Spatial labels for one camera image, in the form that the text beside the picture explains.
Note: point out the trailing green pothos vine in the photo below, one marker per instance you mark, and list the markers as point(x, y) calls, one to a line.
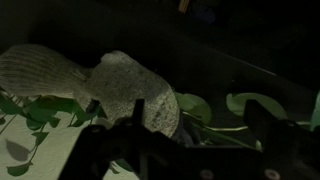
point(193, 106)

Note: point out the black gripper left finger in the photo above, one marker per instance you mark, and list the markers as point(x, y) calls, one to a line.
point(110, 153)

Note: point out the light grey speckled sock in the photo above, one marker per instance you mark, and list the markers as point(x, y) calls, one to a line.
point(133, 90)

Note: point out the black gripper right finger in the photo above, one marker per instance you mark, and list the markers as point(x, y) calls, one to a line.
point(290, 153)

